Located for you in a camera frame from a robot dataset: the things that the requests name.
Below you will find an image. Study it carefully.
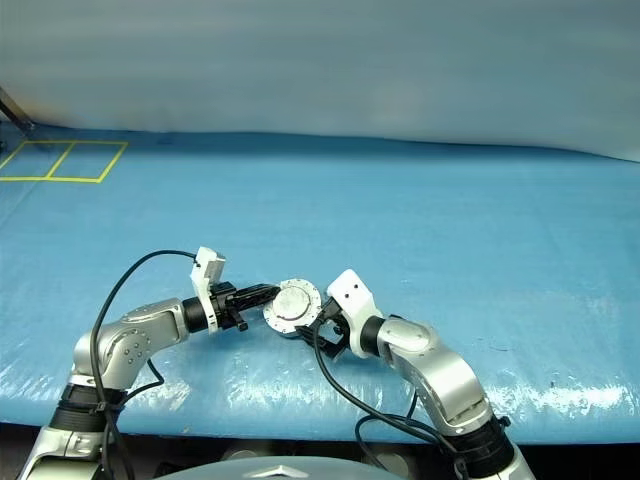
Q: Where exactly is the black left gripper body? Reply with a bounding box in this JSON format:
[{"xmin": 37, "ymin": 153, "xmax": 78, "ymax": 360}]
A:
[{"xmin": 209, "ymin": 282, "xmax": 250, "ymax": 332}]

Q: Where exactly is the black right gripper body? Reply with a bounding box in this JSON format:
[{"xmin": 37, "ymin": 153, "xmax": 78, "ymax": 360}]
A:
[{"xmin": 318, "ymin": 308, "xmax": 352, "ymax": 362}]

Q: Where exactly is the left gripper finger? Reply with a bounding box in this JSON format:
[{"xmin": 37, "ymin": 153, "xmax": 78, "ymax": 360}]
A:
[
  {"xmin": 234, "ymin": 292, "xmax": 278, "ymax": 312},
  {"xmin": 233, "ymin": 284, "xmax": 282, "ymax": 302}
]

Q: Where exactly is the round hinged motor lid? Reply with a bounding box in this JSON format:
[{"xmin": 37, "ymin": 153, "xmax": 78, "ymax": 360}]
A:
[{"xmin": 263, "ymin": 278, "xmax": 322, "ymax": 335}]

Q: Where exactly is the blue foam table cover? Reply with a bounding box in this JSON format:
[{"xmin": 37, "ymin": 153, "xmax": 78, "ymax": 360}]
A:
[{"xmin": 0, "ymin": 122, "xmax": 640, "ymax": 446}]

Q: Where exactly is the silver robot torso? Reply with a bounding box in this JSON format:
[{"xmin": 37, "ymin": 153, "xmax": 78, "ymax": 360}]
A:
[{"xmin": 154, "ymin": 454, "xmax": 406, "ymax": 480}]

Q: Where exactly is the yellow tape double square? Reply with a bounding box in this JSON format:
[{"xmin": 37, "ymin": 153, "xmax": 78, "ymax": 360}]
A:
[{"xmin": 0, "ymin": 140, "xmax": 129, "ymax": 184}]

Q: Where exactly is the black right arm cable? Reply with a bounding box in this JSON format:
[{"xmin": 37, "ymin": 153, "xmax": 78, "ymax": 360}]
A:
[{"xmin": 312, "ymin": 324, "xmax": 471, "ymax": 476}]

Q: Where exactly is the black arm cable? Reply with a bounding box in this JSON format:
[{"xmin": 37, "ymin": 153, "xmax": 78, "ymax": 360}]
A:
[
  {"xmin": 91, "ymin": 249, "xmax": 197, "ymax": 480},
  {"xmin": 312, "ymin": 324, "xmax": 471, "ymax": 476}
]

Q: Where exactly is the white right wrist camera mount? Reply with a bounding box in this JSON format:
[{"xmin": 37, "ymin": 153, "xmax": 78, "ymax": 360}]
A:
[{"xmin": 325, "ymin": 268, "xmax": 384, "ymax": 359}]

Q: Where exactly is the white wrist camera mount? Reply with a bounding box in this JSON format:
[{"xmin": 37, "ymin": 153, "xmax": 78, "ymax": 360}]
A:
[
  {"xmin": 189, "ymin": 245, "xmax": 229, "ymax": 335},
  {"xmin": 325, "ymin": 268, "xmax": 384, "ymax": 359}
]

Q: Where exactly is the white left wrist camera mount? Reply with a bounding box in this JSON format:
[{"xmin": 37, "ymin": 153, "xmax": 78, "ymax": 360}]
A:
[{"xmin": 189, "ymin": 245, "xmax": 229, "ymax": 335}]

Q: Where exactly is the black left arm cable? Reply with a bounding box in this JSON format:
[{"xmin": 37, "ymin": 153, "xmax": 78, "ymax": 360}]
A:
[{"xmin": 91, "ymin": 249, "xmax": 197, "ymax": 480}]

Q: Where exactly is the dark metal frame bar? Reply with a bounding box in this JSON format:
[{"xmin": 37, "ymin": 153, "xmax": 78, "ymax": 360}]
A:
[{"xmin": 0, "ymin": 84, "xmax": 36, "ymax": 134}]

